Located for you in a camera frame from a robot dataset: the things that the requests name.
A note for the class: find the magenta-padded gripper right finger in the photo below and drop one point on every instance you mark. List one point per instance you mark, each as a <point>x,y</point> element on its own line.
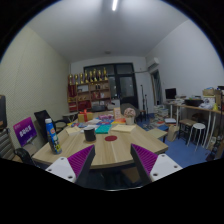
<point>163,165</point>

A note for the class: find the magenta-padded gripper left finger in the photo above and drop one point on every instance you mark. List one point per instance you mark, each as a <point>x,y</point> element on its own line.
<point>60,166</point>

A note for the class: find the blue drink bottle white cap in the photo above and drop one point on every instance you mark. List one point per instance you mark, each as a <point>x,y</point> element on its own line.
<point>53,140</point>

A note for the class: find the light wooden bench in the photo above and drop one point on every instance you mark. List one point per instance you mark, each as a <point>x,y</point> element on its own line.
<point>157,132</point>

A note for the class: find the black curved chair armrest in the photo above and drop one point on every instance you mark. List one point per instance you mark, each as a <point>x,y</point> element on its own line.
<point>25,156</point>

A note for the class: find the pale yellow notebook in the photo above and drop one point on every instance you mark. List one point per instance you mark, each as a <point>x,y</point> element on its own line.
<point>72,130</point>

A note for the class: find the black cup white inside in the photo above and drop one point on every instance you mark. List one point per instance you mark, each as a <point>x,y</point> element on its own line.
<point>89,134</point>

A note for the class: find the blue printed magazine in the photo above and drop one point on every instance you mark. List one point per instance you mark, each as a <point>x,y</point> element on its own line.
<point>79,125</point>

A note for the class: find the black office chair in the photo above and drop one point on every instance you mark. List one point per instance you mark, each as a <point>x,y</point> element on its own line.
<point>42,121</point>

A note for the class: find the dark stool wooden seat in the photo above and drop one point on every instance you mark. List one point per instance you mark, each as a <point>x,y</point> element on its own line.
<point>186,122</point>

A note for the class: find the purple sign board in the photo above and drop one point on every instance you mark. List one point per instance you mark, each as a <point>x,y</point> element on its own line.
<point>25,131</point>

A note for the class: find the stack of books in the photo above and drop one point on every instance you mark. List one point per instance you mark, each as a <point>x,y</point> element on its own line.
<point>161,113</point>

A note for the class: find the white round stool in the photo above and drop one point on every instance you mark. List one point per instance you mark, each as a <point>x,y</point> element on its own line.
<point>198,126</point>

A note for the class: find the yellow envelope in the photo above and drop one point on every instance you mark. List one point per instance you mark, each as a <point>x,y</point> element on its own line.
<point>123,128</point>

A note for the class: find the yellow gift box red ribbon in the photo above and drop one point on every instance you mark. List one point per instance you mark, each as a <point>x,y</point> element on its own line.
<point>85,116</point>

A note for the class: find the teal book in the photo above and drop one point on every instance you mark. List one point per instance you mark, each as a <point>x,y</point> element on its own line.
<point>103,129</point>

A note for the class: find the grey ribbed suitcase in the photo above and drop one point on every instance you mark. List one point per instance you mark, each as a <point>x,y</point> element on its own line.
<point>6,145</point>

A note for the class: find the flat round red coaster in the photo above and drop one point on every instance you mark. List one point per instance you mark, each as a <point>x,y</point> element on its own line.
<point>111,138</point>

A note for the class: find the orange red book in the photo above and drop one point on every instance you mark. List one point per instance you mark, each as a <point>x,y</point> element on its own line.
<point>119,121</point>

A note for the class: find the pink patterned box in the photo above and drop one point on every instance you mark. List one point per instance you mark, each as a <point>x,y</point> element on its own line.
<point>106,118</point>

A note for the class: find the white-legged side desk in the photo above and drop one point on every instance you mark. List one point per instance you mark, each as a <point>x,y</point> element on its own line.
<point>200,109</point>

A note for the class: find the black microphone stand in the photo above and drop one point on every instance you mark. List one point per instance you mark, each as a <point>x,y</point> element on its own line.
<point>142,100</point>

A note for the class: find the small upright card box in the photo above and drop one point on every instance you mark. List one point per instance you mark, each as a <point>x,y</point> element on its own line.
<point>117,113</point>

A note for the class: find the computer monitor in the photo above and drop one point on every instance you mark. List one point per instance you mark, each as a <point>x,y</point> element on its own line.
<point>170,93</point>

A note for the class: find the wooden shelf unit with trophies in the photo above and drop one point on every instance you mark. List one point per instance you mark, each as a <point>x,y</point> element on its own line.
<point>89,95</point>

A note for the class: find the dark glass door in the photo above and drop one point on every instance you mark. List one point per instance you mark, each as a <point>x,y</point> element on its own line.
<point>126,85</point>

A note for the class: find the ceiling tube light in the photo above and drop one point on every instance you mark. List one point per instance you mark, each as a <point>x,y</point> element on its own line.
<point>114,4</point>

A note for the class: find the white wall air conditioner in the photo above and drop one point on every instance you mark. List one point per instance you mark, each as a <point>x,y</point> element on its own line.
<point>153,63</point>

